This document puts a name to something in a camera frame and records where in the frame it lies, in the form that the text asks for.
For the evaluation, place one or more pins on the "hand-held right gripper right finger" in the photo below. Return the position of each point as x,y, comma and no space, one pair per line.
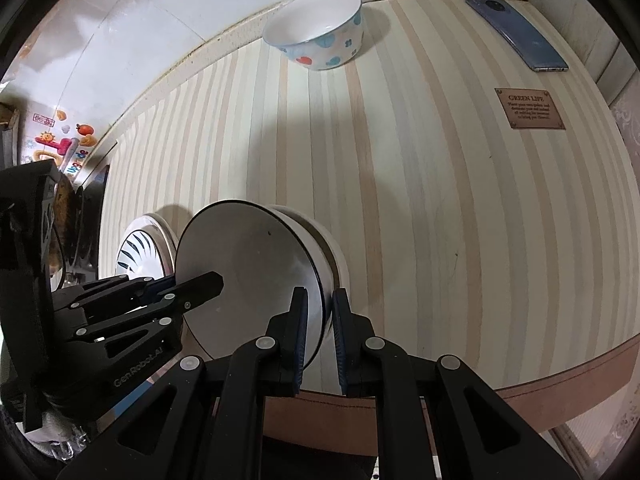
340,340

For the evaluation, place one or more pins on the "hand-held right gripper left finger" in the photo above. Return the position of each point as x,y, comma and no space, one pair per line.
300,340

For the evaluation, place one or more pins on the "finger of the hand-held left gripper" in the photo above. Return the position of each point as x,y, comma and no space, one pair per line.
200,287
157,287

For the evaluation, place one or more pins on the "blue striped plate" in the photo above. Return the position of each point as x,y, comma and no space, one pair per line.
140,255

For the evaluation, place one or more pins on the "white bowl dark rim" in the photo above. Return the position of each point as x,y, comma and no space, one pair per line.
240,270

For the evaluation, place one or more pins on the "white plate grey flowers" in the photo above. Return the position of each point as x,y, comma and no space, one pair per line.
168,235

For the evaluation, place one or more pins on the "blue and red dotted bowl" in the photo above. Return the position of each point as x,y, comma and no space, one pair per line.
300,25

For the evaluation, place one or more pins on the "black glass gas stove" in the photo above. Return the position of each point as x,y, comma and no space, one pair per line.
92,220

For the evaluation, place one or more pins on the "black wok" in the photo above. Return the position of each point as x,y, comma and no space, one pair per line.
65,240

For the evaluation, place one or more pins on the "striped mat with cat print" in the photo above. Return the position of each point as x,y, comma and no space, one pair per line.
425,210

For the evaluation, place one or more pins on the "brown leather label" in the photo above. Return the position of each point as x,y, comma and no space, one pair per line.
530,108

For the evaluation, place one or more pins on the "blue smartphone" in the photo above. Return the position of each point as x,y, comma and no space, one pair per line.
515,30

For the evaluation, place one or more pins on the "colourful wall sticker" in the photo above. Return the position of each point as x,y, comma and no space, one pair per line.
55,145

